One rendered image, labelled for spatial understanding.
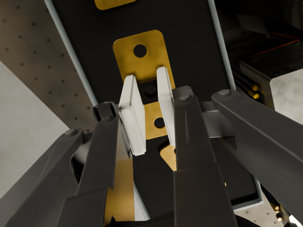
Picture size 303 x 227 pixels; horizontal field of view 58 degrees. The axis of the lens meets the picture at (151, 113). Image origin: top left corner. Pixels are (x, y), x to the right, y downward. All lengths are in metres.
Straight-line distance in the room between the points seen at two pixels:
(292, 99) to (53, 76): 0.60
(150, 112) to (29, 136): 1.53
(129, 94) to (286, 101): 0.25
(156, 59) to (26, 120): 1.51
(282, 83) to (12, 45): 0.65
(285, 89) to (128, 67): 0.21
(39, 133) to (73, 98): 0.92
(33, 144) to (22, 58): 1.00
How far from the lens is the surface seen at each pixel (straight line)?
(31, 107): 1.65
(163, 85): 0.16
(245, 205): 0.35
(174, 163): 0.31
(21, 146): 1.78
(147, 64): 0.21
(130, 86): 0.17
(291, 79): 0.36
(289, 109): 0.37
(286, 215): 0.56
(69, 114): 0.81
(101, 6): 0.26
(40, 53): 0.78
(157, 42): 0.21
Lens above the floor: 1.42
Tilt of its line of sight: 68 degrees down
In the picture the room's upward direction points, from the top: 178 degrees clockwise
